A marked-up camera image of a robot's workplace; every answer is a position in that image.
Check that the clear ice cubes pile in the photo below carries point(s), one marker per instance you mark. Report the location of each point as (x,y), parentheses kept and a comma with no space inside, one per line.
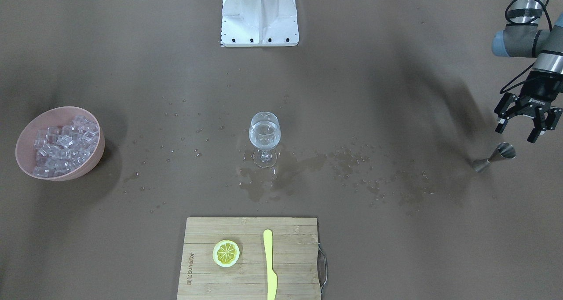
(62,149)

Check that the brown table mat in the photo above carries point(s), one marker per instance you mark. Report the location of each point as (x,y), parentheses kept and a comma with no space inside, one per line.
(383,106)

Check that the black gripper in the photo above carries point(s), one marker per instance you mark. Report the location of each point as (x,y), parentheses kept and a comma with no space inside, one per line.
(542,90)

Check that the bamboo cutting board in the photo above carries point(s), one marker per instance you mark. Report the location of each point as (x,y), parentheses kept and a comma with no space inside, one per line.
(295,259)

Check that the steel jigger measuring cup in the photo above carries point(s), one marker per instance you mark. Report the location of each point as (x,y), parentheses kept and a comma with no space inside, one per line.
(503,151)

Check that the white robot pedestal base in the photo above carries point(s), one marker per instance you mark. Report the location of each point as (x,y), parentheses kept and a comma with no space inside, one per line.
(259,23)

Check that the yellow plastic knife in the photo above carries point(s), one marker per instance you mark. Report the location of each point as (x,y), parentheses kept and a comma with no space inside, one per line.
(271,276)

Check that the pink bowl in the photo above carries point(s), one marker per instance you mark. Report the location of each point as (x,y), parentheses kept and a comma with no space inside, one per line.
(25,154)

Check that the yellow lemon slice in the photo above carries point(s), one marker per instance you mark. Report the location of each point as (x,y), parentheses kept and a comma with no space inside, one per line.
(226,253)

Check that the clear wine glass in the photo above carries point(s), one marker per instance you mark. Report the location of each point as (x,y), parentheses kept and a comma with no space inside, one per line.
(264,133)

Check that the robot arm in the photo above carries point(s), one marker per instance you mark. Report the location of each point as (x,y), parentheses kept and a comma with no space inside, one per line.
(530,33)

